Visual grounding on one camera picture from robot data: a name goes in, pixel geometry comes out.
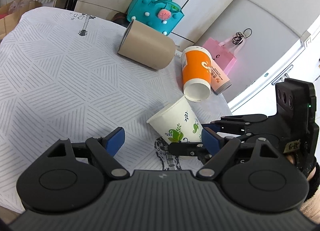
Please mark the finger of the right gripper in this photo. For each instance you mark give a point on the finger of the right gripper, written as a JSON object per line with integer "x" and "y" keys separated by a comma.
{"x": 241, "y": 124}
{"x": 191, "y": 149}

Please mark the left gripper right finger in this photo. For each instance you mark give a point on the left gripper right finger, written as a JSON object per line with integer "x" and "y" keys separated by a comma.
{"x": 222, "y": 151}

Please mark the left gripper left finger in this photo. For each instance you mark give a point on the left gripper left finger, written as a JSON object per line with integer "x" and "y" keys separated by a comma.
{"x": 102, "y": 151}

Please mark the white green-printed paper cup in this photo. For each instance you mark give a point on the white green-printed paper cup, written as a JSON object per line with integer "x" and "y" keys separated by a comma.
{"x": 177, "y": 123}

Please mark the pink paper cup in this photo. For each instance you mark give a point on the pink paper cup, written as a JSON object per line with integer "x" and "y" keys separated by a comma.
{"x": 219, "y": 80}

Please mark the orange coco paper cup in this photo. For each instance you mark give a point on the orange coco paper cup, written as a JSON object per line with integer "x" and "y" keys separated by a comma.
{"x": 196, "y": 65}

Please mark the beige tan cup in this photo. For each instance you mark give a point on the beige tan cup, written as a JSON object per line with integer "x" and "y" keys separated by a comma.
{"x": 146, "y": 46}

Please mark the person's right hand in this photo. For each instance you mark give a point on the person's right hand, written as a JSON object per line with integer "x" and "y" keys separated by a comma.
{"x": 310, "y": 207}

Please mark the white door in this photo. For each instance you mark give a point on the white door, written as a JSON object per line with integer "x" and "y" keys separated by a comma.
{"x": 260, "y": 96}

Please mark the pink paper shopping bag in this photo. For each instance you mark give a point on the pink paper shopping bag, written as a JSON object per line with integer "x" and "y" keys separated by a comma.
{"x": 224, "y": 52}

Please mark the white patterned tablecloth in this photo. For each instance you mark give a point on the white patterned tablecloth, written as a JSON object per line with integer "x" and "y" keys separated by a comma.
{"x": 61, "y": 76}

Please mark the teal tote bag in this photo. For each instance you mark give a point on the teal tote bag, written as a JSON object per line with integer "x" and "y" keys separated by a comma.
{"x": 161, "y": 15}

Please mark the brown kraft paper bag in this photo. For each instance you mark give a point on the brown kraft paper bag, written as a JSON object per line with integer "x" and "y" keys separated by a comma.
{"x": 12, "y": 12}

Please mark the silver door handle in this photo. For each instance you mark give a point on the silver door handle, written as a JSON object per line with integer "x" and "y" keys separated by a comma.
{"x": 281, "y": 77}

